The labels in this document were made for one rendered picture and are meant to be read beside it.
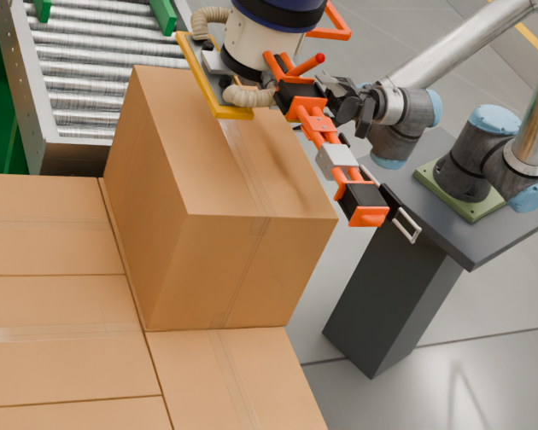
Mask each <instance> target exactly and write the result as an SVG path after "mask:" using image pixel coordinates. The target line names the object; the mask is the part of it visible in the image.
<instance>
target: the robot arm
mask: <svg viewBox="0 0 538 430"><path fill-rule="evenodd" d="M533 13H537V14H538V0H492V1H491V2H489V3H488V4H486V5H485V6H483V7H482V8H481V9H479V10H478V11H477V12H476V13H474V14H473V15H471V16H470V17H468V18H467V19H465V20H463V21H462V22H461V23H459V24H458V25H457V26H456V27H454V28H453V29H451V30H450V31H449V32H447V33H445V34H444V35H443V36H441V37H440V38H438V39H437V40H436V41H435V42H433V43H432V44H430V45H429V46H427V47H426V48H424V49H423V50H421V51H420V52H418V53H417V54H416V55H415V56H413V57H412V58H411V59H409V60H408V61H406V62H405V63H403V64H402V65H400V66H399V67H397V68H396V69H395V70H394V71H392V72H391V73H389V74H388V75H386V76H385V77H384V78H382V79H379V80H378V81H377V82H375V83H374V84H370V83H361V84H357V85H356V86H355V84H354V82H353V81H352V79H351V78H344V77H334V76H330V75H329V74H328V73H327V72H326V71H325V70H324V69H323V73H324V74H315V75H314V76H315V78H316V79H317V80H318V81H319V82H320V83H321V84H324V85H326V89H325V94H326V96H327V97H328V99H329V101H328V102H327V104H326V107H327V108H329V109H330V111H331V112H332V113H333V115H334V116H333V117H330V115H329V114H328V113H323V114H324V116H325V117H329V118H330V120H331V121H332V123H333V125H334V126H335V127H336V128H337V127H339V126H341V125H344V124H346V123H348V122H349V121H351V120H354V122H355V133H354V136H355V137H358V138H360V139H365V137H366V138H367V140H368V141H369V142H370V144H371V145H372V149H371V151H370V156H371V159H372V160H373V161H374V162H375V163H376V164H377V165H379V166H381V167H383V168H386V169H390V170H398V169H400V168H402V167H403V166H404V165H405V163H406V161H407V160H409V156H410V154H411V153H412V151H413V149H414V148H415V146H416V144H417V142H418V140H419V138H420V137H421V136H422V134H423V132H424V129H425V128H426V127H428V128H432V127H434V126H436V125H437V124H438V123H439V121H440V119H441V117H442V101H441V98H440V97H439V95H438V94H437V93H436V92H435V91H433V90H426V88H428V87H429V86H431V85H432V84H433V83H435V82H436V81H437V80H439V79H440V78H442V77H443V76H445V75H446V74H447V73H449V72H451V71H452V70H453V69H454V68H455V67H457V66H459V65H460V64H461V63H463V62H464V61H466V60H468V59H469V58H470V57H472V56H473V55H474V54H475V53H477V52H478V51H480V50H481V49H483V48H484V47H486V46H487V45H489V44H490V43H492V42H493V41H494V40H495V39H497V38H498V37H500V36H501V35H503V34H504V33H505V32H507V31H509V30H510V29H512V28H513V27H514V26H515V25H517V24H518V23H519V22H521V21H522V20H524V19H526V18H527V17H528V16H530V15H532V14H533ZM338 78H341V79H338ZM432 175H433V178H434V180H435V181H436V183H437V185H438V186H439V187H440V188H441V189H442V190H443V191H444V192H445V193H447V194H448V195H450V196H452V197H453V198H455V199H457V200H461V201H464V202H469V203H477V202H481V201H483V200H485V199H486V198H487V197H488V194H489V193H490V190H491V186H493V187H494V188H495V189H496V191H497V192H498V193H499V194H500V196H501V197H502V198H503V199H504V200H505V202H506V203H507V205H508V206H510V207H511V208H512V209H513V210H514V211H515V212H518V213H526V212H532V211H534V210H535V209H537V208H538V81H537V83H536V86H535V89H534V92H533V94H532V97H531V98H530V101H529V105H528V107H527V109H526V112H525V114H524V116H523V120H522V123H521V121H520V119H519V118H518V117H517V116H516V115H514V113H512V112H511V111H509V110H507V109H505V108H503V107H499V106H495V105H489V104H486V105H481V106H479V107H477V108H476V109H475V110H474V111H473V113H472V114H471V116H469V118H468V120H467V122H466V123H465V126H464V128H463V129H462V131H461V132H460V134H459V136H458V138H457V140H456V142H455V143H454V145H453V147H452V148H451V150H450V151H449V152H448V153H447V154H445V155H444V156H442V157H441V158H440V159H439V160H438V161H437V162H436V164H435V165H434V167H433V170H432Z"/></svg>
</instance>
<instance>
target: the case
mask: <svg viewBox="0 0 538 430"><path fill-rule="evenodd" d="M251 108H252V110H253V112H254V118H253V119H252V120H242V119H216V118H215V117H214V116H213V114H212V112H211V110H210V108H209V106H208V103H207V101H206V99H205V97H204V95H203V94H202V91H201V89H200V87H199V85H198V83H197V82H196V79H195V77H194V75H193V73H192V71H191V70H184V69H175V68H166V67H151V66H142V65H133V68H132V73H131V77H130V80H129V83H128V86H127V90H126V95H125V98H124V101H123V105H122V108H121V111H120V116H119V120H118V123H117V126H116V130H115V133H114V139H113V141H112V145H111V148H110V151H109V155H108V160H107V164H106V166H105V170H104V173H103V179H104V182H105V185H106V188H107V191H108V197H109V199H110V203H111V206H112V209H113V212H114V217H115V221H116V223H117V227H118V230H119V233H120V239H121V241H122V245H123V248H124V251H125V254H126V259H127V263H128V265H129V269H130V272H131V275H132V280H133V283H134V287H135V289H136V293H137V298H138V301H139V304H140V307H141V311H142V313H143V319H144V322H145V325H146V329H167V328H232V327H265V326H287V324H288V322H289V320H290V318H291V316H292V314H293V312H294V310H295V308H296V306H297V304H298V302H299V300H300V298H301V296H302V294H303V292H304V290H305V288H306V285H307V283H308V281H309V279H310V277H311V275H312V273H313V271H314V269H315V267H316V265H317V263H318V261H319V259H320V257H321V255H322V253H323V251H324V249H325V247H326V245H327V243H328V241H329V239H330V237H331V235H332V233H333V230H334V228H335V227H336V224H337V222H338V220H339V217H338V216H337V214H336V211H335V209H334V207H333V205H332V204H331V202H330V199H329V197H328V196H327V194H326V193H325V190H324V188H323V186H322V184H321V182H320V181H319V178H318V176H317V175H316V173H315V171H314V169H313V167H312V165H311V163H310V161H309V159H308V157H307V155H306V154H305V152H304V150H303V148H302V146H301V144H300V142H299V140H298V138H297V136H296V134H295V133H294V131H293V129H292V127H291V125H290V123H289V122H287V121H286V119H285V117H284V116H283V114H282V113H281V111H280V110H273V109H269V107H256V108H254V107H251Z"/></svg>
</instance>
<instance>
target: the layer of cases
mask: <svg viewBox="0 0 538 430"><path fill-rule="evenodd" d="M0 430H328V428H327V426H326V424H325V421H324V418H323V416H322V415H321V413H320V410H319V407H318V405H317V403H316V401H315V398H314V396H313V393H312V391H311V389H310V387H309V385H308V383H307V379H306V377H305V375H304V373H303V371H302V369H301V365H300V364H299V362H298V359H297V357H296V355H295V352H294V350H293V347H292V345H291V344H290V342H289V338H288V336H287V334H286V332H285V330H284V327H282V326H265V327H232V328H167V329H146V325H145V322H144V319H143V313H142V311H141V307H140V304H139V301H138V298H137V293H136V289H135V287H134V283H133V280H132V275H131V272H130V269H129V265H128V263H127V259H126V254H125V251H124V248H123V245H122V241H121V239H120V233H119V230H118V227H117V223H116V221H115V217H114V212H113V209H112V206H111V203H110V199H109V197H108V191H107V188H106V185H105V182H104V179H103V177H99V178H98V179H97V180H96V178H95V177H62V176H38V175H15V174H0Z"/></svg>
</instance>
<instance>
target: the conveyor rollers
mask: <svg viewBox="0 0 538 430"><path fill-rule="evenodd" d="M22 2H23V4H24V8H25V11H26V17H27V20H28V23H29V26H30V30H31V33H32V39H33V42H34V45H35V49H36V51H37V55H38V60H39V64H40V66H41V70H42V74H43V76H44V82H45V85H46V89H47V92H48V95H49V99H50V104H51V107H52V110H53V114H54V117H55V120H56V124H57V125H73V126H88V127H102V128H116V126H117V123H118V120H119V116H120V111H121V108H122V105H123V101H124V98H125V95H126V90H127V86H128V83H127V82H129V80H130V77H131V73H132V68H133V65H142V66H151V67H166V68H175V69H184V70H190V66H189V64H188V62H187V60H186V59H185V57H184V54H183V52H182V50H181V49H180V47H179V45H178V42H177V40H176V38H175V34H176V32H174V31H175V26H174V28H173V34H172V36H171V37H165V36H164V35H163V32H162V30H161V27H160V25H159V23H158V21H157V19H156V17H155V14H154V11H153V9H152V8H151V6H150V3H149V0H51V2H52V4H51V9H50V17H49V21H48V23H40V22H39V19H38V14H37V11H36V8H35V5H34V1H33V0H22ZM46 75H48V76H46ZM56 76H58V77H56ZM66 77H68V78H66ZM87 78H88V79H87ZM97 79H98V80H97ZM107 80H108V81H107ZM117 81H119V82H117ZM50 91H56V92H50ZM61 92H67V93H61ZM72 93H78V94H72ZM83 94H89V95H83ZM94 95H100V96H94ZM116 96H123V97H116ZM55 108H69V109H82V110H94V111H107V112H119V113H106V112H93V111H81V110H68V109H55ZM57 129H58V132H59V136H60V137H77V138H92V139H108V140H113V139H114V133H115V130H109V129H94V128H79V127H66V126H57Z"/></svg>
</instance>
